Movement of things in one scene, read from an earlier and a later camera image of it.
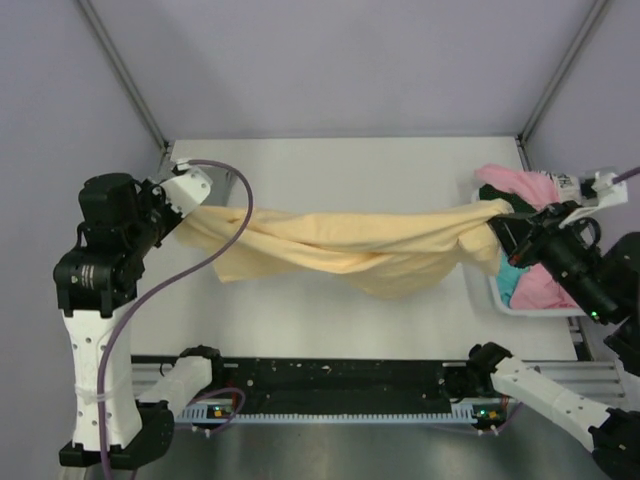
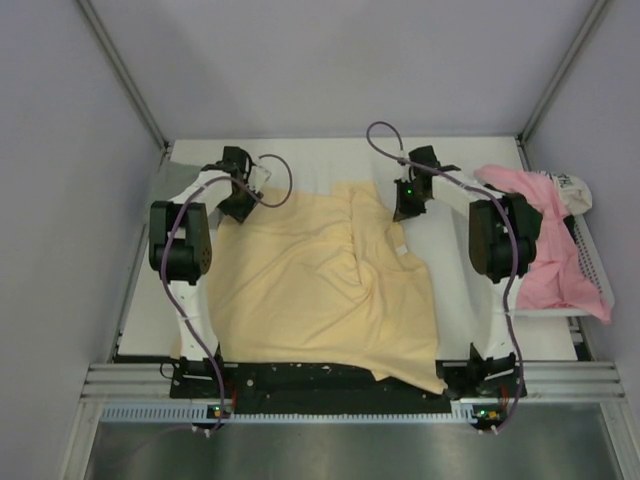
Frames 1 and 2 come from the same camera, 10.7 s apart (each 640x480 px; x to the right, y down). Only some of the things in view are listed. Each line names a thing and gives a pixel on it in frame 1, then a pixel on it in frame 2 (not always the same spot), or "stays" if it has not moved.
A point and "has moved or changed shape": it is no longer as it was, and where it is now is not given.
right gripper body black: [554, 244] → [410, 203]
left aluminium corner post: [123, 73] stays
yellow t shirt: [389, 253] has moved or changed shape
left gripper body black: [157, 219] → [240, 203]
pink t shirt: [535, 287] stays
